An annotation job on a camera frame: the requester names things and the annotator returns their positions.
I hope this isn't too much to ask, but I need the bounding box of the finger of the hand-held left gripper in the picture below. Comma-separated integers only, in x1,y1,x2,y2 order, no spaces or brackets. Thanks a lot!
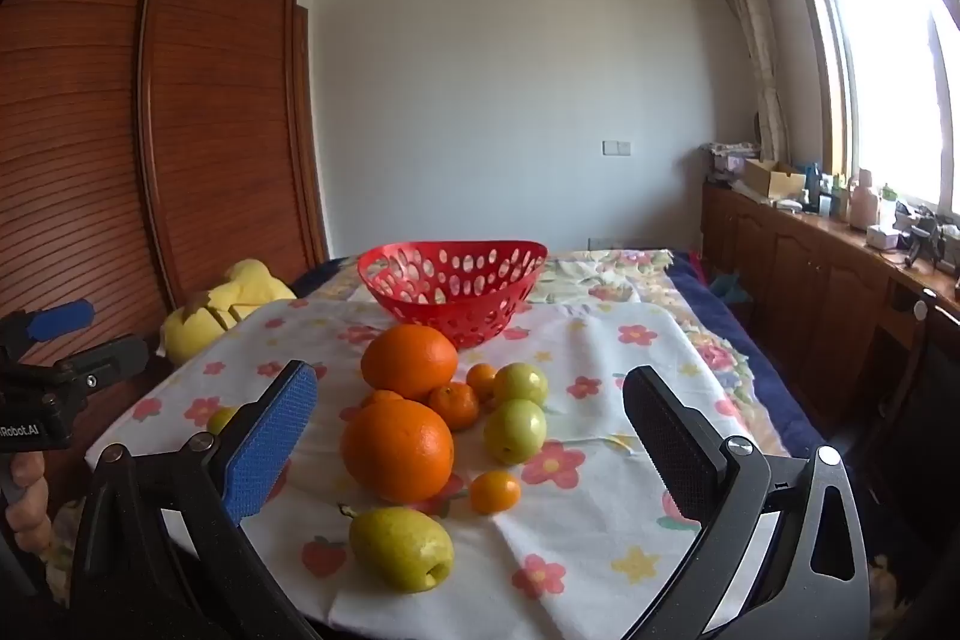
45,334,151,395
0,300,96,352

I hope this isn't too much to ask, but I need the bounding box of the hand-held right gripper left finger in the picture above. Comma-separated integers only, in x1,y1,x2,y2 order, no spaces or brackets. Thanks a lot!
69,359,320,640

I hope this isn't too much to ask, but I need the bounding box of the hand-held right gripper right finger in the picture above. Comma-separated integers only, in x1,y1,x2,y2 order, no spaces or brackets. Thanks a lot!
622,365,875,640

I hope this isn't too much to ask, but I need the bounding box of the large orange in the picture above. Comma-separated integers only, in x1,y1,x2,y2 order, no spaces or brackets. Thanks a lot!
361,323,459,402
341,398,456,504

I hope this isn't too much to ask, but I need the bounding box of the green apple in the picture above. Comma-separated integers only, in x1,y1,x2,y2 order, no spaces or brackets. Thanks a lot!
483,398,548,465
493,362,549,408

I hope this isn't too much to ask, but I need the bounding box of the red perforated plastic basket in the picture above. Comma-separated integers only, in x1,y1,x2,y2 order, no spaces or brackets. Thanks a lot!
357,240,549,350

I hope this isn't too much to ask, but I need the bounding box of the person's left hand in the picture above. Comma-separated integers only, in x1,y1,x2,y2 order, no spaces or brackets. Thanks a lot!
4,451,53,555

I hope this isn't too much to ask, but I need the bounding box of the white floral cloth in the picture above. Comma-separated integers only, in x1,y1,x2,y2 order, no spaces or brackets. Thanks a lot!
85,299,788,640

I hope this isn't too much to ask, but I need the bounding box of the yellow plush toy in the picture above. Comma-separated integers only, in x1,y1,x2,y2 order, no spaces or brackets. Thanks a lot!
160,258,297,365

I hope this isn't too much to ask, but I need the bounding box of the wooden cabinet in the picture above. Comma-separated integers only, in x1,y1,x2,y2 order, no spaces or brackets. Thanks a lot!
701,182,960,461

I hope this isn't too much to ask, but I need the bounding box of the brown wooden wardrobe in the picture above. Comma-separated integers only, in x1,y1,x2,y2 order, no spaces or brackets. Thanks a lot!
0,0,331,513

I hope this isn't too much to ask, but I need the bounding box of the cardboard box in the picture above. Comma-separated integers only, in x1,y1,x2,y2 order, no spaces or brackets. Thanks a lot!
742,158,807,202

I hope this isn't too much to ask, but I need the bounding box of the pile of patterned bags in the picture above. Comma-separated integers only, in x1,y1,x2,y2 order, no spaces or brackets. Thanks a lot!
701,141,762,184

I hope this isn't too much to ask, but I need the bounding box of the pink jar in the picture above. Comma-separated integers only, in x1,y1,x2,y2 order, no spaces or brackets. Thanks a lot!
849,167,880,230

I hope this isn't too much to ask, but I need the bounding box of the black tripod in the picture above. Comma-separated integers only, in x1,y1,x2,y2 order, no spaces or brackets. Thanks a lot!
904,216,947,270

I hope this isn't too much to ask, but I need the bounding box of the beige curtain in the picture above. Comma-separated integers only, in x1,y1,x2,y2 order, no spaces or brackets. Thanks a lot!
714,0,792,169

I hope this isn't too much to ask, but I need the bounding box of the window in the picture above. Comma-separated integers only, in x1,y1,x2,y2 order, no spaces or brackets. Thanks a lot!
780,0,960,214

